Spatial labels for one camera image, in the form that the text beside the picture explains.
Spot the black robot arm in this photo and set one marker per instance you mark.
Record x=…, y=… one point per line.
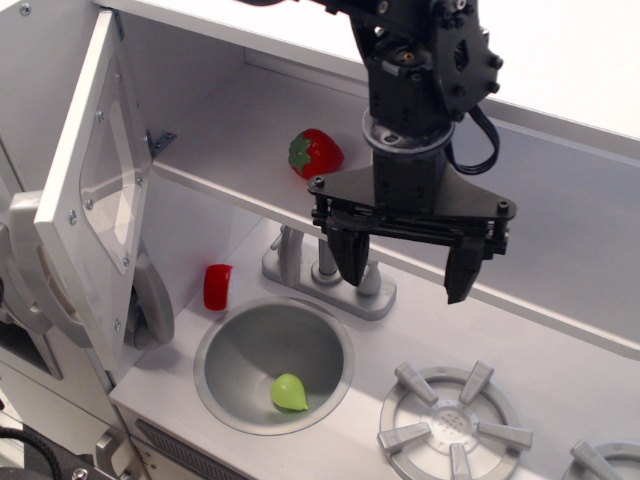
x=429, y=66

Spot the grey round sink bowl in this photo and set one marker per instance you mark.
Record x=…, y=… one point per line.
x=243, y=353

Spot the red toy cup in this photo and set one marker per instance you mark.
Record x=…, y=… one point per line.
x=216, y=287

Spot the grey oven handle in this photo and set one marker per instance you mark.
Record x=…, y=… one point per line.
x=112, y=454

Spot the grey toy telephone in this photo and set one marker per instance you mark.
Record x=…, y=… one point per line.
x=150, y=321

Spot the red toy strawberry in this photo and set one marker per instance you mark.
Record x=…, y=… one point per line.
x=312, y=153

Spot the white microwave door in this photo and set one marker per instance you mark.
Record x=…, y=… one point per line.
x=90, y=213

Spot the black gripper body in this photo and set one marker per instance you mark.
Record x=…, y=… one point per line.
x=420, y=199

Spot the white toy kitchen cabinet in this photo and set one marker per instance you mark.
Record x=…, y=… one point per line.
x=557, y=317

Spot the green toy pear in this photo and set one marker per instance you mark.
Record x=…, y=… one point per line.
x=287, y=391

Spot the grey stove burner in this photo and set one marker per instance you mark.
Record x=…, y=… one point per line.
x=612, y=460
x=449, y=423

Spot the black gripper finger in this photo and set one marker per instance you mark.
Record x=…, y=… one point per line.
x=462, y=268
x=350, y=250

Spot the grey fridge door handle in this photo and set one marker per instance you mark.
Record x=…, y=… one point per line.
x=33, y=293

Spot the grey toy faucet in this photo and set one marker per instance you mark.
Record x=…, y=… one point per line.
x=297, y=264

